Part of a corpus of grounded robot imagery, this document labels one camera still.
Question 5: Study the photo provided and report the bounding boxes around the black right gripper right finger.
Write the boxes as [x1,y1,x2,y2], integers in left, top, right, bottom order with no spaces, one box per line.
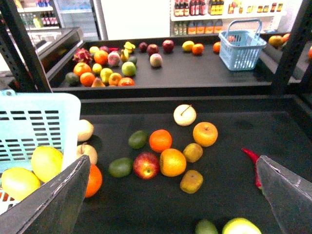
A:
[256,156,312,234]

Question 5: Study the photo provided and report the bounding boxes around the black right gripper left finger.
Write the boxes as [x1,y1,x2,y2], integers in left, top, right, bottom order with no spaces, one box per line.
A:
[0,155,91,234]

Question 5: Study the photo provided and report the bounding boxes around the yellow lemon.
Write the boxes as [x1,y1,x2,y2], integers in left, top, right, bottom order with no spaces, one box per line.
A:
[31,146,63,183]
[1,167,40,201]

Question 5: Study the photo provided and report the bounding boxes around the black metal shelf rack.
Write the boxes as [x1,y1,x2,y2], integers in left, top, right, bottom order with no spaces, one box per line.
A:
[0,0,312,234]

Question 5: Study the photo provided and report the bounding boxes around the green apple far shelf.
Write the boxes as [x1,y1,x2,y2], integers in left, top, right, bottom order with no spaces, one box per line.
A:
[121,61,137,77]

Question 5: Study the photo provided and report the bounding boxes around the peach far shelf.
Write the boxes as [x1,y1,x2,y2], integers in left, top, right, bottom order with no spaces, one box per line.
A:
[150,53,163,68]

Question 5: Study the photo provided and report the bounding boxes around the drinks shelf left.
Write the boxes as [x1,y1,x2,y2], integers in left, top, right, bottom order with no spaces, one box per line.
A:
[13,0,61,30]

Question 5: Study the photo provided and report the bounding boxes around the white goods shelf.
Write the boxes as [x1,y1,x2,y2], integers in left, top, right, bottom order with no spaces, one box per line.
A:
[170,0,286,36]

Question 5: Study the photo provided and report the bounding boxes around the large orange near basket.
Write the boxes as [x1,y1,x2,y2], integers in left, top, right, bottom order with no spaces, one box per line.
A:
[85,164,102,198]

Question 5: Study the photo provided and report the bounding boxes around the red chili pepper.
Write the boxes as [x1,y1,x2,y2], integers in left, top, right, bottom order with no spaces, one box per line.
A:
[241,147,263,190]

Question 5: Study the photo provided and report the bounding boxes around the green apple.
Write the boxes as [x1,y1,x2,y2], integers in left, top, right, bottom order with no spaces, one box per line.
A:
[222,218,262,234]

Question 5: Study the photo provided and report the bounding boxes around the green lime lower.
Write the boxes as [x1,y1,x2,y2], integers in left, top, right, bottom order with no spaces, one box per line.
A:
[108,157,134,178]

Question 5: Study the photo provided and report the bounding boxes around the green lime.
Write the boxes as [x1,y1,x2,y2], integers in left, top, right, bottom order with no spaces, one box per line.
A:
[128,130,148,149]
[108,157,134,178]

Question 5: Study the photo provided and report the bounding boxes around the white pear by basket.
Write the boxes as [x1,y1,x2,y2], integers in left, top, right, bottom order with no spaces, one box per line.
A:
[78,119,94,142]

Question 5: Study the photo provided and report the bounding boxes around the dark green avocado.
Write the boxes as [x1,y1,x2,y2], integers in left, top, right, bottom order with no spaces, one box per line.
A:
[195,219,218,234]

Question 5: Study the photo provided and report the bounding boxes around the near light blue basket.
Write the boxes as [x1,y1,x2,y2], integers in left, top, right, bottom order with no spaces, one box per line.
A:
[0,89,82,215]

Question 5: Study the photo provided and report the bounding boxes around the light blue basket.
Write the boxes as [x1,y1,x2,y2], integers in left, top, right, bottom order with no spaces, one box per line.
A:
[218,19,267,71]
[0,89,82,215]

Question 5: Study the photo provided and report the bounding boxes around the brown kiwi lower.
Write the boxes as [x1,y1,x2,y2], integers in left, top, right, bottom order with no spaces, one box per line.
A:
[180,170,203,194]

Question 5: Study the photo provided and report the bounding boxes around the brown kiwi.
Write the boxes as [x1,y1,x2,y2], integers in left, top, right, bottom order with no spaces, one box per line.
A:
[182,143,203,163]
[180,170,203,194]

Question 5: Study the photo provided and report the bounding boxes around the small red apple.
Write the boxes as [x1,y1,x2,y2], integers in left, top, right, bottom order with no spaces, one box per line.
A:
[133,152,160,180]

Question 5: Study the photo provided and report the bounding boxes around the yellow orange apple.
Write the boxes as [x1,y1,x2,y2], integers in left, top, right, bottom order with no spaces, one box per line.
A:
[193,122,218,147]

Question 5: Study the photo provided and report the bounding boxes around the brown kiwi upper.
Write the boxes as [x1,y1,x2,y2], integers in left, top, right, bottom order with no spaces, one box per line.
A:
[182,143,203,163]

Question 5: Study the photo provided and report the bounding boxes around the green lime upper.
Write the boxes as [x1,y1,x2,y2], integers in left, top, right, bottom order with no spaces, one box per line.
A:
[128,130,148,149]

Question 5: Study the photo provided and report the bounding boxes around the orange round fruit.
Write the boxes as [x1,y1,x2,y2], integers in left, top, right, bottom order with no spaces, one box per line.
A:
[159,148,187,177]

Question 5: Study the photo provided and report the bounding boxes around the small orange tangerine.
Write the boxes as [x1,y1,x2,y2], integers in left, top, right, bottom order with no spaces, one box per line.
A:
[149,129,173,153]

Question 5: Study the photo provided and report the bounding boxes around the white pear with stem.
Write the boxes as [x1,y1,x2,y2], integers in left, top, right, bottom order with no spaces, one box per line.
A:
[173,104,197,126]

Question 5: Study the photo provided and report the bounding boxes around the far light blue basket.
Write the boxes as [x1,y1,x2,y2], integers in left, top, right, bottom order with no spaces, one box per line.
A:
[218,19,267,71]

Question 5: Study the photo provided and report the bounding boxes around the pink dragon fruit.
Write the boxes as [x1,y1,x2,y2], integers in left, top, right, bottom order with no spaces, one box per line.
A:
[72,48,93,64]

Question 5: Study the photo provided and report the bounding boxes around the glass freezer chest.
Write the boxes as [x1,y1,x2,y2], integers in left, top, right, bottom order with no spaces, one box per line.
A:
[26,27,83,80]

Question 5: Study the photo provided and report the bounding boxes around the dark red apple far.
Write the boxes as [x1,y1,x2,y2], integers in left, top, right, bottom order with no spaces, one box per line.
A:
[162,39,175,53]

